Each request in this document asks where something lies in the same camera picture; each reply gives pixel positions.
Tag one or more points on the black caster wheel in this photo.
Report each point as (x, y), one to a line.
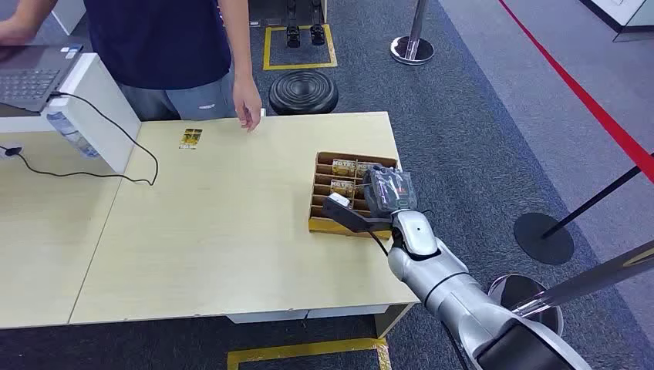
(317, 34)
(292, 35)

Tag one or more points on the person's left hand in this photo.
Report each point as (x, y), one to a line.
(247, 102)

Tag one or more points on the white counter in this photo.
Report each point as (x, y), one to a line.
(623, 15)

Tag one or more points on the black round stool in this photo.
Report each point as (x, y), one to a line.
(303, 92)

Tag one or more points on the cardboard card holder box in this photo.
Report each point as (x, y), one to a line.
(327, 217)

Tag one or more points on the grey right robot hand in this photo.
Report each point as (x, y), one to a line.
(391, 193)

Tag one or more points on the pale wrist camera on black bracket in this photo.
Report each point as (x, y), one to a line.
(352, 213)

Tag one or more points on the white desk riser stand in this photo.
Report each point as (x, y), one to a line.
(99, 112)

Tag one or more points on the red barrier belt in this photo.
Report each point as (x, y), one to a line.
(587, 99)

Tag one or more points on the white cabinet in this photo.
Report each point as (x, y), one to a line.
(69, 13)

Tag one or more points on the person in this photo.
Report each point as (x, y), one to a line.
(158, 46)

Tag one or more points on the black power plug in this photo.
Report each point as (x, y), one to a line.
(12, 151)

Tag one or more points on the black stanchion with flat base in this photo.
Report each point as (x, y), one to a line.
(543, 238)

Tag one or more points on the clear plastic bottle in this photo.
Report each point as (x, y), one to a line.
(71, 134)

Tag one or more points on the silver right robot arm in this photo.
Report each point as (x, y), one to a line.
(449, 286)

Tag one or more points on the yellow floor tape strip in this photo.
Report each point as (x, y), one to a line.
(306, 350)

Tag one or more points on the person's right forearm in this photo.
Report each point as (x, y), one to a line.
(33, 10)

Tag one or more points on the yellow floor tape square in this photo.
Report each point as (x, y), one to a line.
(299, 64)

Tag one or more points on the chrome stanchion with round base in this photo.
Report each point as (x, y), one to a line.
(562, 291)
(412, 46)

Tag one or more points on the person's left forearm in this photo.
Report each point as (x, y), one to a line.
(237, 41)

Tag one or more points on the dark grey laptop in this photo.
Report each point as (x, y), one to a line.
(30, 76)

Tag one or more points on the white table frame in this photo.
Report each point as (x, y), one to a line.
(317, 312)

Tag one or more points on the person's right hand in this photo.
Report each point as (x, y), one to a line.
(13, 31)

